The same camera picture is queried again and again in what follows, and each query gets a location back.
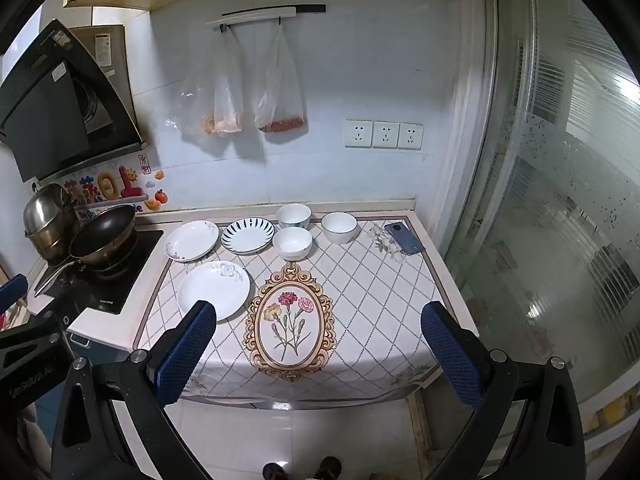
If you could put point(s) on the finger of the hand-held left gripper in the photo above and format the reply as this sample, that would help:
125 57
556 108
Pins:
12 292

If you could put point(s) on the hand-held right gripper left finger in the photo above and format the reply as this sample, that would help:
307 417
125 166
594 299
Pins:
185 350

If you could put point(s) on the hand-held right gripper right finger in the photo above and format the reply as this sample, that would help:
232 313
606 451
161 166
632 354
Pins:
450 355

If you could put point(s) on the white plate grey flower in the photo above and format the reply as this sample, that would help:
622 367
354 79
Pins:
212 292

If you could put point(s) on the white plate brown floral print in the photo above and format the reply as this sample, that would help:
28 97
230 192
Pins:
192 241

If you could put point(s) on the blue-patterned white bowl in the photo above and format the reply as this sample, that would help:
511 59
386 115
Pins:
248 236

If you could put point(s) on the white ceramic bowl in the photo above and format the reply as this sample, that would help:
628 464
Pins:
292 244

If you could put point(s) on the grey round plate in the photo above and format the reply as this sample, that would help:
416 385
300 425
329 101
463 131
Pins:
339 227

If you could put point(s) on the white bowl coloured dots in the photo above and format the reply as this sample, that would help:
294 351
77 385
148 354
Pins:
293 214

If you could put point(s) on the stainless steel pot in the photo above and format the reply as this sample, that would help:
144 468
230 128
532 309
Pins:
45 215

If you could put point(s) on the printed floral tablecloth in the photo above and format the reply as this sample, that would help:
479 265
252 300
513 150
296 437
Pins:
370 300

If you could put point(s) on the black wok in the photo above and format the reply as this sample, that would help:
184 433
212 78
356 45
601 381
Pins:
102 230

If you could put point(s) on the black cooktop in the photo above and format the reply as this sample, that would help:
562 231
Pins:
148 245

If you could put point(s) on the blue smartphone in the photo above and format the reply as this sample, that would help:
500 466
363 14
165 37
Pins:
405 238

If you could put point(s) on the dark slipper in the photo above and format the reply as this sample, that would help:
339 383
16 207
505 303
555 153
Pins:
328 469
275 472

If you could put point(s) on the black range hood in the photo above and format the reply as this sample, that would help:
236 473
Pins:
50 110

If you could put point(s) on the frosted glass sliding door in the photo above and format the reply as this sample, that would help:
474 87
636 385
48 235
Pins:
550 185

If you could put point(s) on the plastic bag pale contents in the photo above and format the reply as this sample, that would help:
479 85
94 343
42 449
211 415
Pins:
229 105

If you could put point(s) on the clear plastic bag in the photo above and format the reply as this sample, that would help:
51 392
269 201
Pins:
195 100

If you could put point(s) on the plastic bag red contents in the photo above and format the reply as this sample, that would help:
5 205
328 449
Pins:
279 105

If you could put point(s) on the colourful wall stickers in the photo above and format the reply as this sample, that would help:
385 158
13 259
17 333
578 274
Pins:
107 185

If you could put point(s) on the white wall socket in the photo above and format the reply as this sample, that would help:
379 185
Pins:
358 134
385 134
410 136

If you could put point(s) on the wall hook rail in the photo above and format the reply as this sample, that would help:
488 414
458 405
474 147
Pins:
260 14

